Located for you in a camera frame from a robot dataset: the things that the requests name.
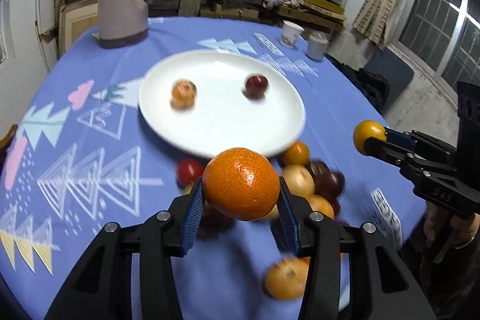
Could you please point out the dark purple plum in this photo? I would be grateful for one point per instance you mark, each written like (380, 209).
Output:
(318, 168)

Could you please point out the white door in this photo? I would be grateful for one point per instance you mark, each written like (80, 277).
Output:
(26, 5)

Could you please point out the yellow round fruit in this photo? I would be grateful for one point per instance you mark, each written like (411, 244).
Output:
(296, 154)
(365, 130)

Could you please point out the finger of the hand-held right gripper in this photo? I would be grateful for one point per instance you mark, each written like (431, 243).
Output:
(395, 135)
(386, 151)

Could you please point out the person's right hand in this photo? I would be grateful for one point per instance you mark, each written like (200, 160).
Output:
(468, 230)

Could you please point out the dark red plum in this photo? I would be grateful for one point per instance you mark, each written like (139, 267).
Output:
(333, 185)

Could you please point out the grilled window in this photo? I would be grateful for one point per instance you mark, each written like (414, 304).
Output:
(438, 20)

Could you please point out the mandarin orange with stem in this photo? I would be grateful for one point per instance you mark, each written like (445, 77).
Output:
(285, 278)

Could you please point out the small red cherry tomato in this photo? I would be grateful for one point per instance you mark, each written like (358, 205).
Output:
(189, 170)

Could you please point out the large mandarin orange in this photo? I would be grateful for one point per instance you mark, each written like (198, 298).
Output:
(242, 185)

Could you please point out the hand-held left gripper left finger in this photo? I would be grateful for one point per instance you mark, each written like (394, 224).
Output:
(193, 218)

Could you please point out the brown wooden object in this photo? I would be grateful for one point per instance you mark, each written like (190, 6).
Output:
(8, 138)

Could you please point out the blue printed tablecloth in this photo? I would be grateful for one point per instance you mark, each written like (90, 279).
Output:
(112, 140)

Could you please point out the black cloth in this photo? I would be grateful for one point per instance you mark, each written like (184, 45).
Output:
(367, 87)

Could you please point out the small spotted mandarin orange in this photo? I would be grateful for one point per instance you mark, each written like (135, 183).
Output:
(183, 94)

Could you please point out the dark blue cushion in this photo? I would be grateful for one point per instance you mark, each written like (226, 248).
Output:
(392, 74)

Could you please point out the white paper cup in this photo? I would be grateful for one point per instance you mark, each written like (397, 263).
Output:
(291, 33)

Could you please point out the small white jar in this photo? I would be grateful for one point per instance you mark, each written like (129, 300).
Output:
(317, 46)

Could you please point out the wooden framed board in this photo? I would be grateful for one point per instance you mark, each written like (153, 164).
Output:
(77, 27)

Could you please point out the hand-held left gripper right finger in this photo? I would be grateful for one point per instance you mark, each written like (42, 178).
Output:
(287, 218)

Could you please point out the white plate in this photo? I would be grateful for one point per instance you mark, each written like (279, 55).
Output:
(221, 117)

